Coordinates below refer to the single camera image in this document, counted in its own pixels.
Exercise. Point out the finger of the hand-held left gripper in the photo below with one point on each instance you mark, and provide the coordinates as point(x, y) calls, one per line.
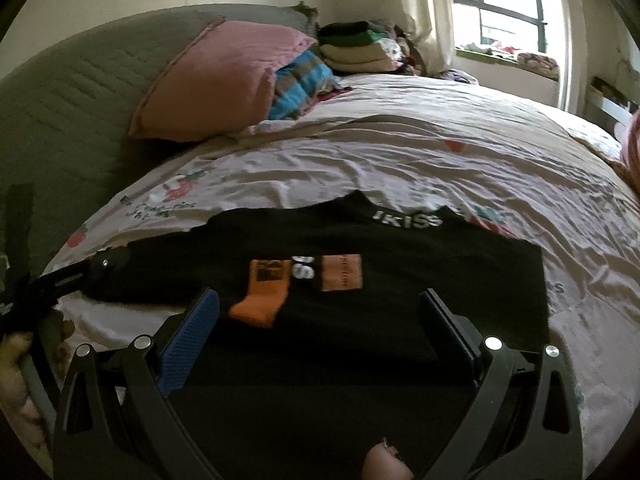
point(95, 270)

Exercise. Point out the person's right hand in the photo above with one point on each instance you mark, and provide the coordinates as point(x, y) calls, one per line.
point(385, 462)

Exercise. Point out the cream curtain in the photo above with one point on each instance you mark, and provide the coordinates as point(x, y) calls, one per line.
point(425, 10)

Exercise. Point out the orange pillow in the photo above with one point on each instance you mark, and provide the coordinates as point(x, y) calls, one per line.
point(215, 80)

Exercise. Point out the strawberry print bed sheet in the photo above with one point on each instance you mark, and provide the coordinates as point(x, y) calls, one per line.
point(400, 160)

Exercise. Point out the white furniture frame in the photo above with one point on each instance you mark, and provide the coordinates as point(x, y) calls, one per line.
point(607, 102)

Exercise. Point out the pink blanket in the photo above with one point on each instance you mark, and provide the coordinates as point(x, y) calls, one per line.
point(632, 150)

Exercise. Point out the grey quilted headboard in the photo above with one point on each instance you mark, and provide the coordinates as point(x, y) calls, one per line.
point(75, 110)

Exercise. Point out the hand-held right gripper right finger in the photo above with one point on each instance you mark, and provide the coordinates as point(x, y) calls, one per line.
point(452, 332)

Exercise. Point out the window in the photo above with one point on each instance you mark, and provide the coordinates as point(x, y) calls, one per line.
point(500, 5)

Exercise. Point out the blue striped cloth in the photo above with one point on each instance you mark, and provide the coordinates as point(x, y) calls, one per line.
point(300, 85)

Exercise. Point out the person's left hand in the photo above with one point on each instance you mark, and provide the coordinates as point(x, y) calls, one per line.
point(62, 332)

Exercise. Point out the black printed t-shirt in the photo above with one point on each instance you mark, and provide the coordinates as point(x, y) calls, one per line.
point(400, 270)

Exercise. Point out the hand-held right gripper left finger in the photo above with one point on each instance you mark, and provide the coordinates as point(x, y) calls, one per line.
point(192, 340)

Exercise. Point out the stack of folded clothes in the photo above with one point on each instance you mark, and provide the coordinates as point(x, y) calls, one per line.
point(360, 47)

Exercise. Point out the clothes on window sill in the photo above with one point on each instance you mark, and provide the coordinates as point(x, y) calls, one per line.
point(530, 60)

